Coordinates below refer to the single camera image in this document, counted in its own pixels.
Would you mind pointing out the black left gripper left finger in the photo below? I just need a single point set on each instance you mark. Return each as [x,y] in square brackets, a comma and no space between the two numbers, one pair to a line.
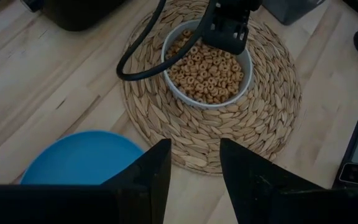
[148,186]

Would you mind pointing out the black two-slot toaster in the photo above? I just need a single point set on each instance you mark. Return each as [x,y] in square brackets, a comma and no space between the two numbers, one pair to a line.
[79,15]

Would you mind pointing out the white ceramic bowl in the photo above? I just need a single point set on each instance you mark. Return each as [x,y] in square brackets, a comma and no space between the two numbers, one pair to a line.
[247,74]

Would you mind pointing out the blue plate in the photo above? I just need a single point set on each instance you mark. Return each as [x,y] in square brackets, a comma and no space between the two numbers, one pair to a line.
[79,158]

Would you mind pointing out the round woven straw placemat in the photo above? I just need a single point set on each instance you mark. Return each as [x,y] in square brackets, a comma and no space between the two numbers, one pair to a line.
[228,137]

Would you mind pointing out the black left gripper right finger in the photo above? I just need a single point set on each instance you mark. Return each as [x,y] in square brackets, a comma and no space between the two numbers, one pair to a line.
[250,186]

